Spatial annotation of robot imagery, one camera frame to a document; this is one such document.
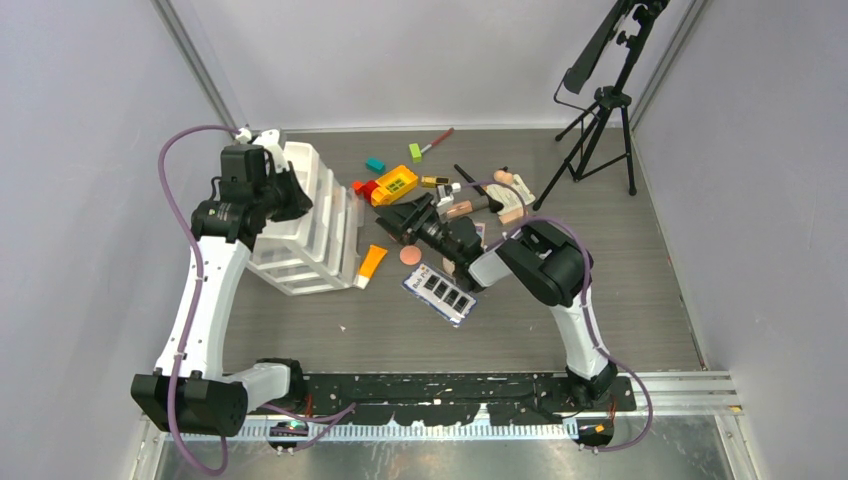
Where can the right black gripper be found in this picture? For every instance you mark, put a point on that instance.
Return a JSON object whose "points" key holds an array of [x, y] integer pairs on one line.
{"points": [[403, 222]]}

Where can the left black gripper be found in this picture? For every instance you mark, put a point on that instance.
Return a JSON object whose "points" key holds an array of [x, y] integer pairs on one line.
{"points": [[299, 203]]}

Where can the eyeshadow palette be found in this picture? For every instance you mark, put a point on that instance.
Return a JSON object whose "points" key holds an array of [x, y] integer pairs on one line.
{"points": [[480, 229]]}

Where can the white plastic drawer organizer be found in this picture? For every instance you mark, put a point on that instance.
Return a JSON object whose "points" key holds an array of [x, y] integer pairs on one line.
{"points": [[317, 252]]}

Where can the foundation tube grey cap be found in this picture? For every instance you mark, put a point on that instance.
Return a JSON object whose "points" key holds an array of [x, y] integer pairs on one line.
{"points": [[467, 207]]}

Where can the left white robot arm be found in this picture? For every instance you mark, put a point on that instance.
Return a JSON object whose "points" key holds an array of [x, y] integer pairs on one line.
{"points": [[205, 318]]}

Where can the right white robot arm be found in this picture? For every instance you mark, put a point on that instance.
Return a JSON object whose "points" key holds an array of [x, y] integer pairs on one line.
{"points": [[546, 260]]}

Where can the black makeup brush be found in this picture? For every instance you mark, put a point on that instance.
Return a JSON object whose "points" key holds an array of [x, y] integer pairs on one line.
{"points": [[494, 205]]}

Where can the red makeup pencil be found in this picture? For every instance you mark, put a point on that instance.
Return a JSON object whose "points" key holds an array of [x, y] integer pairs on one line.
{"points": [[443, 136]]}

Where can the small pink round puff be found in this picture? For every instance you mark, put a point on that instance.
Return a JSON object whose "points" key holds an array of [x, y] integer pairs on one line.
{"points": [[410, 255]]}

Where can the gold black lipstick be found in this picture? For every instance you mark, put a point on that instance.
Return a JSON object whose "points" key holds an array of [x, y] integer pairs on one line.
{"points": [[434, 181]]}

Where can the yellow toy block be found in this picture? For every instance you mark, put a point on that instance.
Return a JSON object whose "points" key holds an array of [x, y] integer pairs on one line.
{"points": [[393, 185]]}

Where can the orange cream tube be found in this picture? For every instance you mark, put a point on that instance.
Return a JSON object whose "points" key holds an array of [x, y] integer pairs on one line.
{"points": [[369, 265]]}

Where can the small red toy block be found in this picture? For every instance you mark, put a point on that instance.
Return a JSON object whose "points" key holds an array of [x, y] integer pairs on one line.
{"points": [[364, 189]]}

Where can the green toy block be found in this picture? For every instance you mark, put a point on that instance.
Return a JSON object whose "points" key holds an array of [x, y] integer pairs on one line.
{"points": [[415, 152]]}

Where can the teal toy block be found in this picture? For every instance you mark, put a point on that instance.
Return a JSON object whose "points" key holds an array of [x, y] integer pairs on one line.
{"points": [[376, 166]]}

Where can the beige beauty sponge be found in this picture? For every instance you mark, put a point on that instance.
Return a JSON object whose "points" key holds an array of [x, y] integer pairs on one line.
{"points": [[503, 177]]}

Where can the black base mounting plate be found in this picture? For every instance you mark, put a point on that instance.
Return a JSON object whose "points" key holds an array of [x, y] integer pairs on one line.
{"points": [[451, 399]]}

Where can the black tripod stand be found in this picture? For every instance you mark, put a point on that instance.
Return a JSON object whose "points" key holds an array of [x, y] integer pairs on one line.
{"points": [[628, 24]]}

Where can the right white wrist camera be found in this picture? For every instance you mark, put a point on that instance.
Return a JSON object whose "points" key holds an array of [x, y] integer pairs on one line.
{"points": [[446, 195]]}

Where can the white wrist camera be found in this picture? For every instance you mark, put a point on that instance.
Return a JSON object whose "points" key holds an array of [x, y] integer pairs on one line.
{"points": [[268, 139], [446, 195]]}

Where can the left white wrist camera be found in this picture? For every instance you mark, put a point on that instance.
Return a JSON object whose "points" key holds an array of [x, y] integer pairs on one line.
{"points": [[268, 139]]}

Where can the aluminium rail frame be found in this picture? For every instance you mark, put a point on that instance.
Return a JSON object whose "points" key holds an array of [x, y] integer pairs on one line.
{"points": [[656, 394]]}

